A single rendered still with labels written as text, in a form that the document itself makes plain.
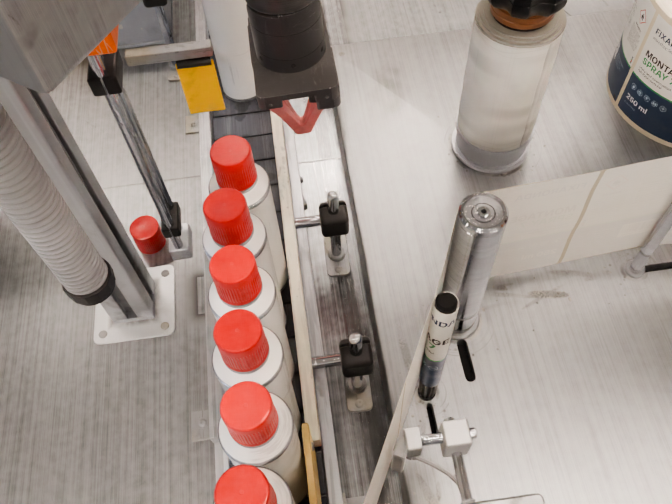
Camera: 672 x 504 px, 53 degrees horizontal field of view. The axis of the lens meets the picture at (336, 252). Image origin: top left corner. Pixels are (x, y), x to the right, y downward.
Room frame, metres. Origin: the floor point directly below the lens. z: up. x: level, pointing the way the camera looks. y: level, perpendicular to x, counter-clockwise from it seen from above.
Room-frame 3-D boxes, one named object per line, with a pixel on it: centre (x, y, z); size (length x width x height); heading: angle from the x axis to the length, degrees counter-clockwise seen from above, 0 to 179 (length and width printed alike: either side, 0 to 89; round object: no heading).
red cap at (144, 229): (0.44, 0.22, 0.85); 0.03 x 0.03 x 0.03
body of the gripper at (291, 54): (0.43, 0.02, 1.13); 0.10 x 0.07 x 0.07; 4
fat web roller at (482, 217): (0.28, -0.11, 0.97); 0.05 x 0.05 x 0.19
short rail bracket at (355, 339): (0.24, 0.01, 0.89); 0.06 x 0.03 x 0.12; 94
